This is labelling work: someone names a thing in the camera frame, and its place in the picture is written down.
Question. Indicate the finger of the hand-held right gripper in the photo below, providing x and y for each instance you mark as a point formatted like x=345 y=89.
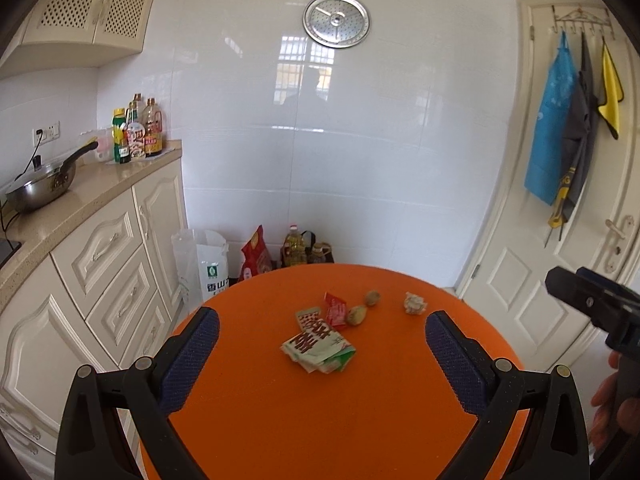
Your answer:
x=610 y=282
x=575 y=295

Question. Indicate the small dark bottle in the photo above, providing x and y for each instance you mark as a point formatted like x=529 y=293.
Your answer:
x=124 y=152

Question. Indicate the yellow cooking oil bottle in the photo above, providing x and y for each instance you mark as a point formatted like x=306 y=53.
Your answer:
x=295 y=250

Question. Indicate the blue apron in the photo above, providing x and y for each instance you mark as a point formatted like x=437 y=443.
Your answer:
x=550 y=135

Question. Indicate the small crumpled paper ball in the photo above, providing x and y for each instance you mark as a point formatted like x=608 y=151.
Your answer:
x=416 y=304

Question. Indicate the white plastic bag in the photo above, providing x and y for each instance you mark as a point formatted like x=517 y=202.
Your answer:
x=212 y=270

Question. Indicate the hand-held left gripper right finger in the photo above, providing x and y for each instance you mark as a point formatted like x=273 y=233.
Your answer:
x=452 y=360

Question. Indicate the white panel door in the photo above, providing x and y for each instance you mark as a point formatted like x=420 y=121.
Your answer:
x=525 y=280

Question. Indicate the green white wrapper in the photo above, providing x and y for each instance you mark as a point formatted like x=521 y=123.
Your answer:
x=335 y=362

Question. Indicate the black induction cooker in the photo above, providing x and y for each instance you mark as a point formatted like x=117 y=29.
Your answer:
x=7 y=251

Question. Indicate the person's right hand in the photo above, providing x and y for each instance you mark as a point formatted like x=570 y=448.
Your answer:
x=602 y=392

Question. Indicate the red cap bottle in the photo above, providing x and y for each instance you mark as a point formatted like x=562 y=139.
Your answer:
x=136 y=100

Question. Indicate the steel wok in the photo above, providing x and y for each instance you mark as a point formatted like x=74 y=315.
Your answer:
x=37 y=190

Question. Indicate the brown bottle orange cap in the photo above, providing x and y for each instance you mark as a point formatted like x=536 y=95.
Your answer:
x=153 y=132

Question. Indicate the round metal steamer plate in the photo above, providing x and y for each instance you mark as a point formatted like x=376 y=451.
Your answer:
x=335 y=20

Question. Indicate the yellow cloth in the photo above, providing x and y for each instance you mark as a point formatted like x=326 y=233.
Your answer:
x=610 y=95

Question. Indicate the pink plastic container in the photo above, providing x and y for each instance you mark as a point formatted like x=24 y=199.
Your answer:
x=106 y=145

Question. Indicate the white wall socket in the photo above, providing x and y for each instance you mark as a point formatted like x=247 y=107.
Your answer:
x=50 y=132

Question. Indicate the green yellow bottle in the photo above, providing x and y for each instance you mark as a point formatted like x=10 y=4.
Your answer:
x=119 y=127

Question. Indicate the cream lattice wall cabinet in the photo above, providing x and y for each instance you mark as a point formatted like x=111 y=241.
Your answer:
x=75 y=5

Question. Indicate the metal door hook rack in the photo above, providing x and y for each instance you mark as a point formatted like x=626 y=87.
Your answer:
x=580 y=17

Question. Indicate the brown nut shell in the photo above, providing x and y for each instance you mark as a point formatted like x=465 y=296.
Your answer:
x=372 y=298
x=357 y=315

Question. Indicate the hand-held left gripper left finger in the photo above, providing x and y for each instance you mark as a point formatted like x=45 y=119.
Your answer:
x=192 y=360

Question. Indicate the red printed bag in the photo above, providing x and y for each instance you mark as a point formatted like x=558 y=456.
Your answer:
x=255 y=257

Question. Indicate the grey apron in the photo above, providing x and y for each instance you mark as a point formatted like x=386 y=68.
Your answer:
x=580 y=125

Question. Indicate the cream lower cabinet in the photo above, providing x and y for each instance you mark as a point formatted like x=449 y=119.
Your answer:
x=100 y=255

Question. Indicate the small red wrapper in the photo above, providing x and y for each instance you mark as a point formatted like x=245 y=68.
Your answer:
x=336 y=310

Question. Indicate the beige stone countertop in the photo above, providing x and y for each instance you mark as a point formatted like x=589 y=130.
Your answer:
x=85 y=195

